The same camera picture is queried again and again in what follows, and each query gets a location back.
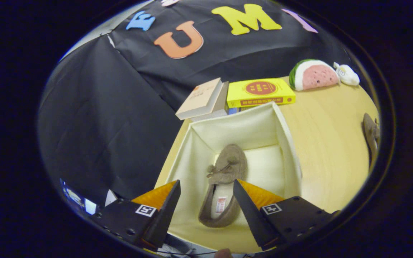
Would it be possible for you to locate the beige book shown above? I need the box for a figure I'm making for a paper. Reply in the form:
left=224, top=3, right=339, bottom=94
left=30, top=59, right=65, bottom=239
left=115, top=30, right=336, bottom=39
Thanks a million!
left=175, top=78, right=225, bottom=120

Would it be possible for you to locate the watermelon slice plush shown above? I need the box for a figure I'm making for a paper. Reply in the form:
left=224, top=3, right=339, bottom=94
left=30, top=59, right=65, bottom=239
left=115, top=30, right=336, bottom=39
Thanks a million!
left=289, top=59, right=340, bottom=91

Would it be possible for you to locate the beige fabric storage box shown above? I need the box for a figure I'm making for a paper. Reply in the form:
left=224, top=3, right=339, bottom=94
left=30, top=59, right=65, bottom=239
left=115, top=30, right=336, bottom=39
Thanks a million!
left=155, top=101, right=303, bottom=253

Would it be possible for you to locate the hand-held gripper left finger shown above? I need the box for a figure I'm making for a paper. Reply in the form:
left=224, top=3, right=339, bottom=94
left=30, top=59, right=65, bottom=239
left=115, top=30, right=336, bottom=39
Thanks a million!
left=90, top=179, right=182, bottom=251

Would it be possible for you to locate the black backdrop cloth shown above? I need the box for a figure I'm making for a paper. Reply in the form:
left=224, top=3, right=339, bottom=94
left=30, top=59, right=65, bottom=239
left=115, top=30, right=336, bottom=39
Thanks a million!
left=37, top=0, right=365, bottom=208

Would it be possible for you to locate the grey book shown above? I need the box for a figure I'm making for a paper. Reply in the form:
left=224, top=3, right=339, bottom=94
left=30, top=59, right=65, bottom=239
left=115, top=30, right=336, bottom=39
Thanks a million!
left=192, top=81, right=229, bottom=122

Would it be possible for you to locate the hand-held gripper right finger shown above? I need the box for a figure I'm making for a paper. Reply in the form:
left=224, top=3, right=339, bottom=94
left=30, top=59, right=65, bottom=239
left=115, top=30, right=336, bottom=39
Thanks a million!
left=233, top=179, right=340, bottom=251

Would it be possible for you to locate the yellow book with red circle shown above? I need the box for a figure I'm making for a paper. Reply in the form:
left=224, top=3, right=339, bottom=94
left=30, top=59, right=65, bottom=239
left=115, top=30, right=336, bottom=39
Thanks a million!
left=227, top=78, right=296, bottom=109

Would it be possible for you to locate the white plush toy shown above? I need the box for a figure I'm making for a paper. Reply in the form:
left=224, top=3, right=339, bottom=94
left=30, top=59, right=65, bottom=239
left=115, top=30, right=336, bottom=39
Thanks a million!
left=333, top=62, right=360, bottom=86

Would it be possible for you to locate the computer monitor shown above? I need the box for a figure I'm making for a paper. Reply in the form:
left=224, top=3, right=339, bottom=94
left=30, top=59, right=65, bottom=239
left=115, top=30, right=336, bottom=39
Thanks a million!
left=61, top=179, right=98, bottom=215

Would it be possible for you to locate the brown fuzzy shoe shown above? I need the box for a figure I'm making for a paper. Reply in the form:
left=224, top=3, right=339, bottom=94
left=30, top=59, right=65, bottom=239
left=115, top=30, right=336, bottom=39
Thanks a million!
left=198, top=144, right=248, bottom=228
left=362, top=113, right=381, bottom=172

